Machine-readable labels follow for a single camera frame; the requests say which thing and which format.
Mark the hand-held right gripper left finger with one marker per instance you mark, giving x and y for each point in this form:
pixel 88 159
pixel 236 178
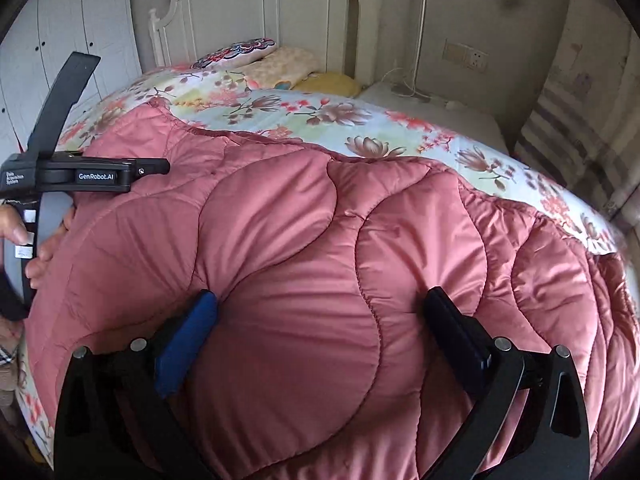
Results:
pixel 187 345

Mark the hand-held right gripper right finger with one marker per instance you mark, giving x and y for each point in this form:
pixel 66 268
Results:
pixel 457 342

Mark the pink quilted coat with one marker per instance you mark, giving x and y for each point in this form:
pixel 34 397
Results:
pixel 300 270

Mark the yellow pillow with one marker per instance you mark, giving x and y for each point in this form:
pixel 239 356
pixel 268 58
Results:
pixel 327 83

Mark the white wooden headboard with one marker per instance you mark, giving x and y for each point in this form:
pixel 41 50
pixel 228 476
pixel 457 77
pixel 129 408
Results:
pixel 260 5

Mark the metal lamp pole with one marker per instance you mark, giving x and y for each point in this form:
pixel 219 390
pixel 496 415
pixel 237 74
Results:
pixel 420 35

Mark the mandala patterned pillow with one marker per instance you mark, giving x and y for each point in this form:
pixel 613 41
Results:
pixel 235 52

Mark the gold wall socket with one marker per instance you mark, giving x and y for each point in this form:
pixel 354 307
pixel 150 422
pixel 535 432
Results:
pixel 467 57

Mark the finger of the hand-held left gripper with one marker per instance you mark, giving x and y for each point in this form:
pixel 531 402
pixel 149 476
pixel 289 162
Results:
pixel 50 215
pixel 62 100

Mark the white wardrobe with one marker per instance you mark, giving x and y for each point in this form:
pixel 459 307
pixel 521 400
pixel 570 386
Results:
pixel 100 25

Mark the beige plush cushion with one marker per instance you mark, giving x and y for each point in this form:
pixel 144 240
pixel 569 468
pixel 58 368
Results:
pixel 285 67

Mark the person's left hand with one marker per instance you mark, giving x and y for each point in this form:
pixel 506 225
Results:
pixel 12 227

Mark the printed beige curtain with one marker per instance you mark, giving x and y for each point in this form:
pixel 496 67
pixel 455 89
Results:
pixel 575 125

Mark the white nightstand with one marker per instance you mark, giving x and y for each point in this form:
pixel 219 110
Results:
pixel 450 127

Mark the floral bedsheet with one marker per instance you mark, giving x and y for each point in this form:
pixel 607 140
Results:
pixel 350 115

